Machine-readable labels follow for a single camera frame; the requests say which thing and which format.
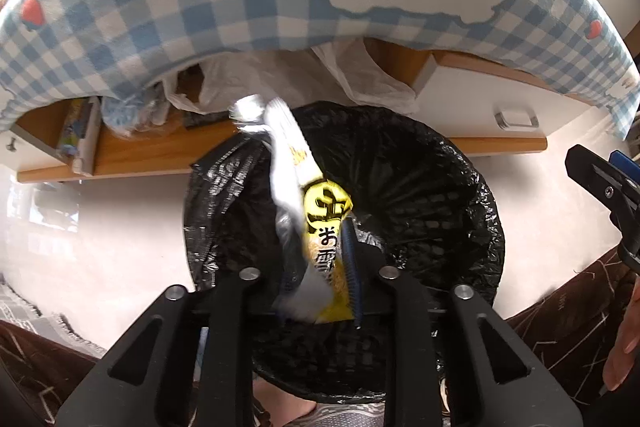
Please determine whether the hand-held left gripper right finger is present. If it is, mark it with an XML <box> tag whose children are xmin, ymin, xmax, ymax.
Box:
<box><xmin>342</xmin><ymin>219</ymin><xmax>584</xmax><ymax>427</ymax></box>

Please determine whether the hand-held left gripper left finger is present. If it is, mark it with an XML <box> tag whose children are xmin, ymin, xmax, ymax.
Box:
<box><xmin>54</xmin><ymin>267</ymin><xmax>275</xmax><ymax>427</ymax></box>

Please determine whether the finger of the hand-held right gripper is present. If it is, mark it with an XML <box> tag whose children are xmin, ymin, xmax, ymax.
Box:
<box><xmin>610</xmin><ymin>150</ymin><xmax>640</xmax><ymax>184</ymax></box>
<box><xmin>565</xmin><ymin>144</ymin><xmax>640</xmax><ymax>229</ymax></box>

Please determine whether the yellow white snack wrapper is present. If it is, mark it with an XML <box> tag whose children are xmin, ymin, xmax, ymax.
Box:
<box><xmin>227</xmin><ymin>94</ymin><xmax>366</xmax><ymax>325</ymax></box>

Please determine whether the black lined trash bin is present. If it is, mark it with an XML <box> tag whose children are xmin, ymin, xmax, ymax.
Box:
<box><xmin>182</xmin><ymin>101</ymin><xmax>506</xmax><ymax>405</ymax></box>

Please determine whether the person's right hand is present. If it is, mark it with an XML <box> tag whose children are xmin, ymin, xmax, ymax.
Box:
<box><xmin>602</xmin><ymin>284</ymin><xmax>640</xmax><ymax>393</ymax></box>

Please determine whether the wooden white coffee table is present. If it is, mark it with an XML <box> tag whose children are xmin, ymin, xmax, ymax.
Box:
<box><xmin>0</xmin><ymin>42</ymin><xmax>551</xmax><ymax>182</ymax></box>

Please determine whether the white plastic bag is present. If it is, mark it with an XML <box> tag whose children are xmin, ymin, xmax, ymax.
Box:
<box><xmin>310</xmin><ymin>41</ymin><xmax>421</xmax><ymax>115</ymax></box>
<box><xmin>165</xmin><ymin>52</ymin><xmax>312</xmax><ymax>115</ymax></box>

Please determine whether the dark flat object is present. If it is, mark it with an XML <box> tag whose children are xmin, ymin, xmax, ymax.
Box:
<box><xmin>182</xmin><ymin>109</ymin><xmax>227</xmax><ymax>131</ymax></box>

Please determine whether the grey patterned rug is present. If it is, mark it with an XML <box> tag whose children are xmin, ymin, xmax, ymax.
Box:
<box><xmin>0</xmin><ymin>274</ymin><xmax>103</xmax><ymax>358</ymax></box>

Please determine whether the long white box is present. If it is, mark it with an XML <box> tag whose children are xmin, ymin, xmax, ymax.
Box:
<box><xmin>75</xmin><ymin>99</ymin><xmax>104</xmax><ymax>176</ymax></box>

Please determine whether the pale blue plastic bag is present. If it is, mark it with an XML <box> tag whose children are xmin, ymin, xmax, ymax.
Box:
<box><xmin>100</xmin><ymin>92</ymin><xmax>171</xmax><ymax>138</ymax></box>

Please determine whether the colourful printed box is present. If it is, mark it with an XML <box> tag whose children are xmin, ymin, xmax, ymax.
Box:
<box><xmin>56</xmin><ymin>99</ymin><xmax>92</xmax><ymax>164</ymax></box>

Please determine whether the white drawer with round knob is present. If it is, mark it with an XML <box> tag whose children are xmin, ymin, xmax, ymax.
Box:
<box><xmin>0</xmin><ymin>124</ymin><xmax>68</xmax><ymax>170</ymax></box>

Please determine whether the blue checked printed tablecloth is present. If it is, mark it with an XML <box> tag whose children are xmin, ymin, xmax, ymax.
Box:
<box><xmin>0</xmin><ymin>0</ymin><xmax>640</xmax><ymax>140</ymax></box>

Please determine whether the white drawer with bar handle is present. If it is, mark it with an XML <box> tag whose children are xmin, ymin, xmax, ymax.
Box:
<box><xmin>414</xmin><ymin>52</ymin><xmax>551</xmax><ymax>140</ymax></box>

